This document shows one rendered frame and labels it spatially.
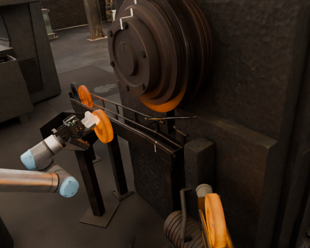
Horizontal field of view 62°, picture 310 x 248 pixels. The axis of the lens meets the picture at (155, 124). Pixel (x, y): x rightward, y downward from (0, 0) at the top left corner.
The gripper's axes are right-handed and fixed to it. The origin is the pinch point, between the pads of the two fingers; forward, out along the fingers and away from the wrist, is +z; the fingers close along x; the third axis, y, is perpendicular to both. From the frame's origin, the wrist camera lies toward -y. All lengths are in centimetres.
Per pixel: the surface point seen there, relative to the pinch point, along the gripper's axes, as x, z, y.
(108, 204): 34, -17, -82
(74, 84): 89, 15, -16
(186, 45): -40, 25, 27
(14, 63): 220, -3, -12
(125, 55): -18.4, 14.7, 25.7
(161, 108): -23.9, 17.8, 1.4
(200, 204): -55, 2, -17
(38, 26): 274, 51, 2
